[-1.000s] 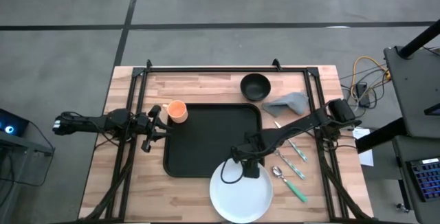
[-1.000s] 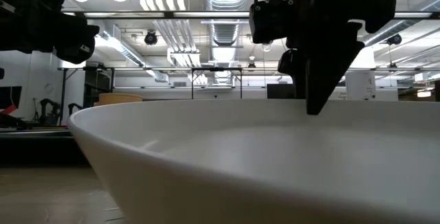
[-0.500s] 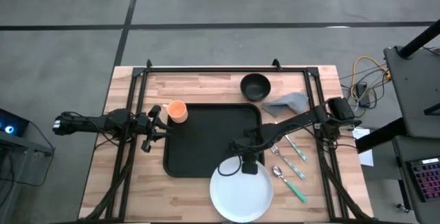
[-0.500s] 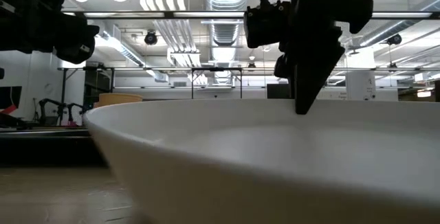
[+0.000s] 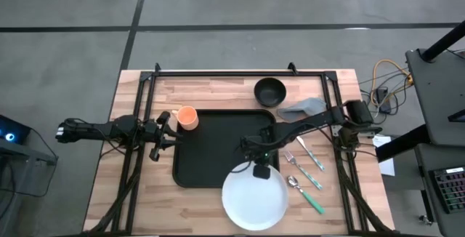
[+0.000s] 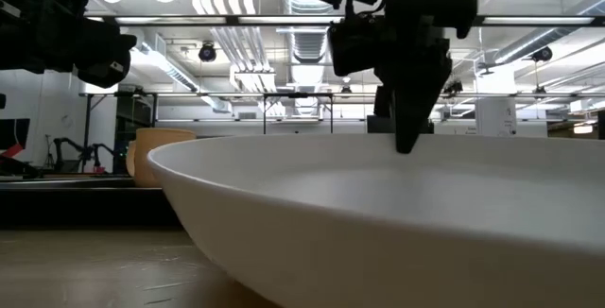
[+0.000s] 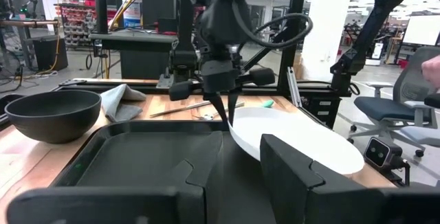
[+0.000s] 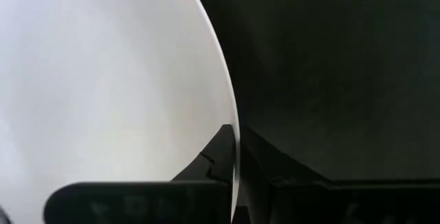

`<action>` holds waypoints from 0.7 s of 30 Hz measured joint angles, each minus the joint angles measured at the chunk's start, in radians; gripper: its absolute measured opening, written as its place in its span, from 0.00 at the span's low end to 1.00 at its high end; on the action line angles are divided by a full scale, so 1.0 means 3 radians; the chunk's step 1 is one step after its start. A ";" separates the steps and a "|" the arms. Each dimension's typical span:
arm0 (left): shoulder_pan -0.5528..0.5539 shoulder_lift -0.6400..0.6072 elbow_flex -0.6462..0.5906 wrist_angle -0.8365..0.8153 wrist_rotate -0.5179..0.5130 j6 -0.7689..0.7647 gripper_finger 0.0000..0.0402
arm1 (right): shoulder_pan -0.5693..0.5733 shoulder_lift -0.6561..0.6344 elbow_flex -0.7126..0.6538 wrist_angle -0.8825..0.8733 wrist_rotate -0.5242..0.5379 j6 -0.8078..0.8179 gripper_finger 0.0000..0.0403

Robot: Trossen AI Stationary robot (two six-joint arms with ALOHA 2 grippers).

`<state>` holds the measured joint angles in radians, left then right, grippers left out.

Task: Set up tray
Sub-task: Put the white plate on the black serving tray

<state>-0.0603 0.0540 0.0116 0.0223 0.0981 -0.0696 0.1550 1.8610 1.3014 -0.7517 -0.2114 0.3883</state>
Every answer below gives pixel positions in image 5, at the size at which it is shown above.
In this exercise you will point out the black bowl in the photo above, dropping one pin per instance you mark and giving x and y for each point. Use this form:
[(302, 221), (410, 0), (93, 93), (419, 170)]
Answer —
[(270, 92)]

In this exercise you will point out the grey metal stand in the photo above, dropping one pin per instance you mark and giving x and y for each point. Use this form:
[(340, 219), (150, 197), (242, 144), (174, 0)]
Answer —
[(22, 153)]

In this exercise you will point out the computer with blue light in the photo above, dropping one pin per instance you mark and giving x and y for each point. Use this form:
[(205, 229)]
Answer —
[(18, 129)]

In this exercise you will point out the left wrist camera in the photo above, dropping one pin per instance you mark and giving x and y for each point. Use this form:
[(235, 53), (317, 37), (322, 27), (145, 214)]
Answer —
[(150, 128)]

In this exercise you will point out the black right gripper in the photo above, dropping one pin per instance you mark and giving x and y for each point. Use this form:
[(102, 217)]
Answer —
[(261, 157)]

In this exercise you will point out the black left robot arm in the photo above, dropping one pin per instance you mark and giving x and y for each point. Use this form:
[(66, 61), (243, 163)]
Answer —
[(109, 128)]

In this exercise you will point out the black plastic serving tray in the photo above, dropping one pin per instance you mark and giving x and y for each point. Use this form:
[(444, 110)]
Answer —
[(210, 149)]

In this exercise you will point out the black table with key panel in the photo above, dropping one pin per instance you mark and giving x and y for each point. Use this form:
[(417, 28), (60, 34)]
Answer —
[(425, 193)]

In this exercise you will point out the black aluminium table frame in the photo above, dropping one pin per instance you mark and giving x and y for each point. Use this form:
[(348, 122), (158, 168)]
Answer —
[(236, 73)]

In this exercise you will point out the white paper sheet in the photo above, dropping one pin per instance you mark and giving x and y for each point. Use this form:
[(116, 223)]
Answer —
[(387, 166)]

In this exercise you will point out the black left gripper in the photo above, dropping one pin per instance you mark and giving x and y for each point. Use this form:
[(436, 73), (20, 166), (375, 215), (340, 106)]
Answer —
[(158, 149)]

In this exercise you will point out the grey cloth napkin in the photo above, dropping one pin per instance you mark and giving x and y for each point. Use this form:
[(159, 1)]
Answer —
[(303, 109)]

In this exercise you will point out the white round plate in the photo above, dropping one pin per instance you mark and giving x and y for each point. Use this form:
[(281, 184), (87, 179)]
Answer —
[(254, 204)]

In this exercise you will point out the colourful key panel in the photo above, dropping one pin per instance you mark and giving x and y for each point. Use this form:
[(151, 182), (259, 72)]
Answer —
[(450, 189)]

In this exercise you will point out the caster wheel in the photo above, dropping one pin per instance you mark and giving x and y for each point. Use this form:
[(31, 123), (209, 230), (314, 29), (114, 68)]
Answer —
[(425, 219)]

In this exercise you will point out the black slanted pole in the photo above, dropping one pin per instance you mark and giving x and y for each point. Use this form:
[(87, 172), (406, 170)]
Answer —
[(445, 40)]

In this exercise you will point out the black equipment cart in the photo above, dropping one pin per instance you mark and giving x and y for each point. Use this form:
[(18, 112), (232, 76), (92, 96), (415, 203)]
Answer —
[(439, 91)]

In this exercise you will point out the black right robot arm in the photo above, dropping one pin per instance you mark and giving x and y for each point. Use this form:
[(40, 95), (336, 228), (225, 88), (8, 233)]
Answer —
[(309, 122)]

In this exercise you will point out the orange cup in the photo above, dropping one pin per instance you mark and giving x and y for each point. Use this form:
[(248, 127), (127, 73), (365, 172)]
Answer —
[(187, 117)]

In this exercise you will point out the black power adapter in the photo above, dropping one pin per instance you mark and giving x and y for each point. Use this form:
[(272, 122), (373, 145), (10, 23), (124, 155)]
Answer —
[(382, 94)]

